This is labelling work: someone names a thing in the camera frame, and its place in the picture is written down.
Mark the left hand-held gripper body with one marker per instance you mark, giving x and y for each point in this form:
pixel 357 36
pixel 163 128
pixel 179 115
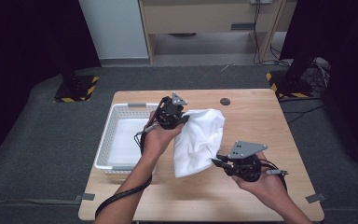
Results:
pixel 167 115

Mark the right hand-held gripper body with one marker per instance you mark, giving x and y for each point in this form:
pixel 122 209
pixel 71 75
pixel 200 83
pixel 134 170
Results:
pixel 245 166

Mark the white printed t-shirt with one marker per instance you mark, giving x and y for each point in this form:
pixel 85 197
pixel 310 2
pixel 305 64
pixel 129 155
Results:
pixel 199 140

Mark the white plastic basket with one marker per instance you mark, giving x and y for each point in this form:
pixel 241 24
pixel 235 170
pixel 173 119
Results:
pixel 105 146

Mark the person's left hand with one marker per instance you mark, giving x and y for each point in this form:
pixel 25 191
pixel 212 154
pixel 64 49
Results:
pixel 158 140

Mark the person's right hand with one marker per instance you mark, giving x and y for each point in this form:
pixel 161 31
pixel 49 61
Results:
pixel 267 186

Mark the round grey table grommet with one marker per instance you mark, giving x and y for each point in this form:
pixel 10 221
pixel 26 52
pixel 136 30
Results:
pixel 225 101

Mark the small stick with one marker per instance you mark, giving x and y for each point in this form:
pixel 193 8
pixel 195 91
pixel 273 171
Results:
pixel 227 67

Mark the grey tape strip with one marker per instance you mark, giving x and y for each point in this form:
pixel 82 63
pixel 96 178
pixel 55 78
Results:
pixel 316 198
pixel 87 197

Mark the black stand with striped base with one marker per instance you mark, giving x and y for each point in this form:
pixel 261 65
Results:
pixel 74 88
pixel 289 87

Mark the light wooden desk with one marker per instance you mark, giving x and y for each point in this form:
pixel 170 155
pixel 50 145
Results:
pixel 199 18

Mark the white partition panel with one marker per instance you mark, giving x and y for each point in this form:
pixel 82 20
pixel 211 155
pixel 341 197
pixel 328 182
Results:
pixel 115 28

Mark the black curtain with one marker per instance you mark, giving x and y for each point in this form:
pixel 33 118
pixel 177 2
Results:
pixel 348 46
pixel 12 46

